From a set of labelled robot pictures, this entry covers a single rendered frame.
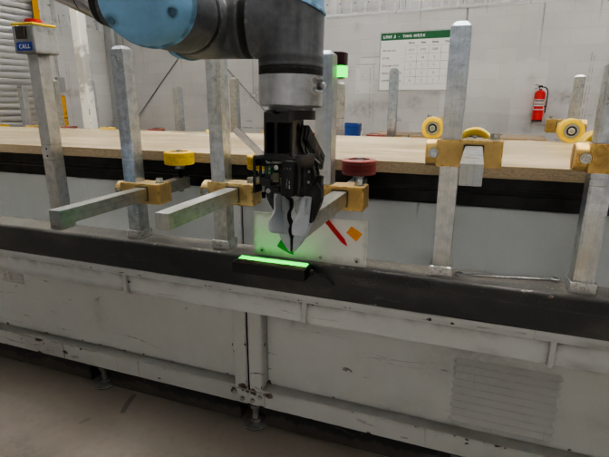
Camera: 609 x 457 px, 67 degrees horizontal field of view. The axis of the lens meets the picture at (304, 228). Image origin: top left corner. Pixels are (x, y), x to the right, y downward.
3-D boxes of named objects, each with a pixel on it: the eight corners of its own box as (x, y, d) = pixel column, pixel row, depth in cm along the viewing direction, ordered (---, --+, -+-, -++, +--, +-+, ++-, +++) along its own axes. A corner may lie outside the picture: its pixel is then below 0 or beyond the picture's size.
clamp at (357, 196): (362, 212, 93) (363, 188, 92) (301, 207, 98) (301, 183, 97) (369, 206, 98) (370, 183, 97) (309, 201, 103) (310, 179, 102)
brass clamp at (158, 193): (158, 206, 110) (156, 185, 109) (113, 201, 115) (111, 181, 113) (174, 200, 116) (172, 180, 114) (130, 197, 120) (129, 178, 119)
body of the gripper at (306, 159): (251, 197, 65) (250, 109, 62) (275, 189, 73) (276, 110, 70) (301, 201, 62) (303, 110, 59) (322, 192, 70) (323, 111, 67)
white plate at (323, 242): (365, 267, 96) (367, 222, 93) (254, 254, 105) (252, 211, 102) (365, 267, 97) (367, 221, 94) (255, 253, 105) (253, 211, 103)
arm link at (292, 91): (275, 79, 70) (335, 78, 66) (275, 111, 71) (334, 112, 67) (246, 73, 61) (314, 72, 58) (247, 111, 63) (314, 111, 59)
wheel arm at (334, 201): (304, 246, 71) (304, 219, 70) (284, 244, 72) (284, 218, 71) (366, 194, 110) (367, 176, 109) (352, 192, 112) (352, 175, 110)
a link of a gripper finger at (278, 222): (260, 257, 68) (260, 195, 66) (276, 247, 74) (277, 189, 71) (279, 259, 67) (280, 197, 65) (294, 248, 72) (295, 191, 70)
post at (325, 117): (329, 281, 101) (333, 49, 88) (314, 279, 102) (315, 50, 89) (333, 276, 104) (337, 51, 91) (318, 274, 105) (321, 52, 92)
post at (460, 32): (449, 279, 92) (472, 19, 79) (430, 277, 93) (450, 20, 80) (449, 274, 95) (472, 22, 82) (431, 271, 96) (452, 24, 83)
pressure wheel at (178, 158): (199, 192, 125) (197, 150, 122) (169, 195, 122) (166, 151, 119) (192, 188, 132) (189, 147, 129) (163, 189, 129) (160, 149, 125)
